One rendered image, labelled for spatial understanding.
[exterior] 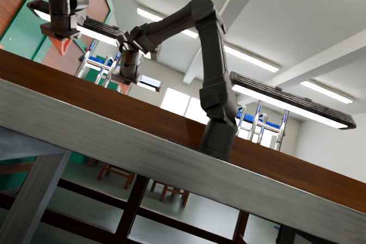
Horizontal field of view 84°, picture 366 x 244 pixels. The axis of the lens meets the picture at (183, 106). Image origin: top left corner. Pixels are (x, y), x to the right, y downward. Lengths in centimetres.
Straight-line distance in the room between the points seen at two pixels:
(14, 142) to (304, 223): 34
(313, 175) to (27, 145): 66
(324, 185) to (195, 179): 55
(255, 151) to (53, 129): 51
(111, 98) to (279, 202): 48
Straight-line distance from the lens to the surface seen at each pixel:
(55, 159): 49
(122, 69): 78
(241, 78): 99
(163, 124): 57
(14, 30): 145
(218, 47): 51
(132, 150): 20
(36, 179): 50
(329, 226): 29
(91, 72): 389
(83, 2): 82
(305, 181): 69
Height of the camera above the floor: 66
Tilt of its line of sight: 13 degrees up
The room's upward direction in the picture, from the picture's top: 20 degrees clockwise
